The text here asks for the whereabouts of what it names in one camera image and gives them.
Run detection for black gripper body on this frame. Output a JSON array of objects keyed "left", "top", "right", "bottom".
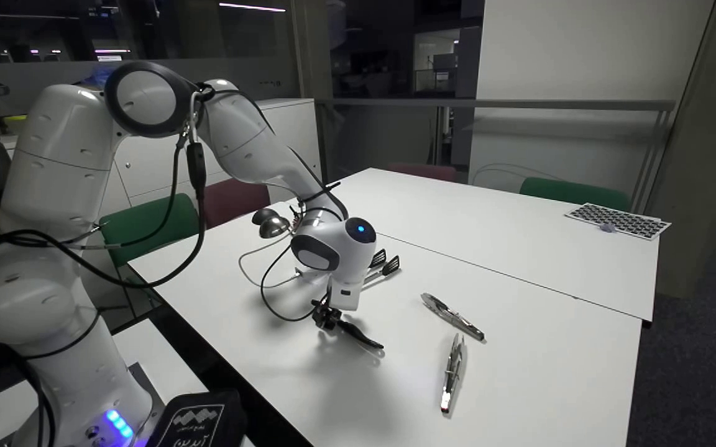
[{"left": 314, "top": 299, "right": 354, "bottom": 331}]

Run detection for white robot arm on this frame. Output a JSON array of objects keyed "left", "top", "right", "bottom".
[{"left": 0, "top": 59, "right": 379, "bottom": 447}]

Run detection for metal ladle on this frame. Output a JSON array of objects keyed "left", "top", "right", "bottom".
[{"left": 251, "top": 209, "right": 291, "bottom": 238}]

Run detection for red chair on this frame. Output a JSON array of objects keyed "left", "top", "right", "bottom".
[{"left": 202, "top": 179, "right": 268, "bottom": 225}]

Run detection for black control box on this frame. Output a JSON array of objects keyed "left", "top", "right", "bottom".
[{"left": 148, "top": 393, "right": 248, "bottom": 447}]

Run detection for metal handrail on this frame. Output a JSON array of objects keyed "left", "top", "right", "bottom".
[{"left": 323, "top": 97, "right": 673, "bottom": 112}]

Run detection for green chair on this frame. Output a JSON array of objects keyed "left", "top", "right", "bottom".
[{"left": 519, "top": 176, "right": 630, "bottom": 209}]

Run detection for black cables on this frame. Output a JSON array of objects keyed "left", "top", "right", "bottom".
[{"left": 0, "top": 132, "right": 212, "bottom": 351}]

